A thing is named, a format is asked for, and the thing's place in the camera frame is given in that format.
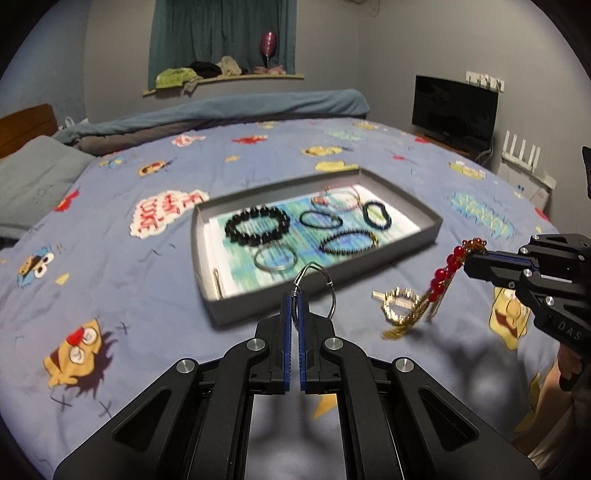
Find small dark bead bracelet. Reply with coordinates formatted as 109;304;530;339
361;200;394;232

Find white wifi router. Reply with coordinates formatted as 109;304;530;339
501;130;541;173

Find white wall hook rack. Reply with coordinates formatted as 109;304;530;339
465;71;505;93

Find blue folded blanket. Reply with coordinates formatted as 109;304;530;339
53;89;370;156

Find purple bead gold charm bracelet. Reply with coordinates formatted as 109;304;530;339
317;227;382;257

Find large black bead bracelet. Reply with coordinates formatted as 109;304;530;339
223;205;293;248

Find pink balloon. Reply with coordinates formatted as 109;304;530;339
259;31;277;69

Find thin black cord bracelet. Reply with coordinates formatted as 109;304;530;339
298;209;345;230

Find gold crown ring bracelet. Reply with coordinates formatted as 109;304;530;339
372;286;424;324

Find cartoon print blue bedsheet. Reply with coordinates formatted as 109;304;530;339
1;118;558;478

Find beige cloth on sill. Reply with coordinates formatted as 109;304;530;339
216;56;242;77

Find wooden headboard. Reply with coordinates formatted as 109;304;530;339
0;104;58;159

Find grey shallow cardboard tray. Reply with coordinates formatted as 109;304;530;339
191;169;443;326

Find wooden window sill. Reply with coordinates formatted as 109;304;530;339
142;74;304;98

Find green cloth on sill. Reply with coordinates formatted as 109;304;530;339
154;67;199;90

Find silver bangle in tray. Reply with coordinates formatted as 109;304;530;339
253;243;298;273

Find black flat television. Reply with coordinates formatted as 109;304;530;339
412;75;499;152

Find teal curtain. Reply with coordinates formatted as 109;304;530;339
147;1;297;89

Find pink string bracelet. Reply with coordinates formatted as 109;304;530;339
309;186;363;213

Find silver wire bangle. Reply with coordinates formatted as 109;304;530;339
290;261;337;320

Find red bead tassel bracelet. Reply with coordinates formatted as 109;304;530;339
427;237;489;305

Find black cloth on sill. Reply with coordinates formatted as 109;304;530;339
189;61;222;79

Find grey blue pillow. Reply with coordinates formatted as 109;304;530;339
0;136;94;240

